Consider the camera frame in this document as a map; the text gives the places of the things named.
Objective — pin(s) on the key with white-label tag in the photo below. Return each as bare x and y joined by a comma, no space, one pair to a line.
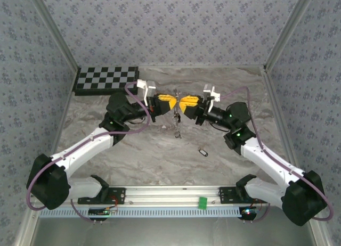
204,152

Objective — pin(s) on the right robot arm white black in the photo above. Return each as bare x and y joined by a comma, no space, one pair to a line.
303,203

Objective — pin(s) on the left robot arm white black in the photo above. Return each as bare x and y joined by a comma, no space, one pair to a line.
48,187

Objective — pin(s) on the black grey checkerboard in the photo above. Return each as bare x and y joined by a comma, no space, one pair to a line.
106,79

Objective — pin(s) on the green block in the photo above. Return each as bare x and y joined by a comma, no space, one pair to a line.
203,202

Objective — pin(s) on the right circuit board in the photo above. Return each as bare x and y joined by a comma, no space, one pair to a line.
250,211

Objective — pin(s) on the circuit board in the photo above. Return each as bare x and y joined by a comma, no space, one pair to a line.
99,212
250,211

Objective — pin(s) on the left circuit board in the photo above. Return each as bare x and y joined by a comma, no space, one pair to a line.
99,212

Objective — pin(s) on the grey metal sheet panel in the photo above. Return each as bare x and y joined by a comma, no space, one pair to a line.
170,232

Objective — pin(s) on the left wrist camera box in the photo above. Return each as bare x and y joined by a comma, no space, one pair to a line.
150,87

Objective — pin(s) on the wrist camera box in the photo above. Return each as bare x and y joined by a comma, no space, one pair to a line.
209,89
150,87

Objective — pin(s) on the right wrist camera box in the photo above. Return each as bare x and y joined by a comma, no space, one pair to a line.
209,89

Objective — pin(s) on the aluminium side rail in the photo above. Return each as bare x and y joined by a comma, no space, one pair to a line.
66,110
278,110

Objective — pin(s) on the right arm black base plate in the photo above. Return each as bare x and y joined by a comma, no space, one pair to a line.
226,196

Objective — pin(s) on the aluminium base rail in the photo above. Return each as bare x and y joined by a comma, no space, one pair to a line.
165,195

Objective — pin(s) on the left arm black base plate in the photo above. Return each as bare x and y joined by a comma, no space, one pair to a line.
117,196

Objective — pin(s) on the aluminium frame post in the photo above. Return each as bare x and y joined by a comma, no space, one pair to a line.
54,30
288,30

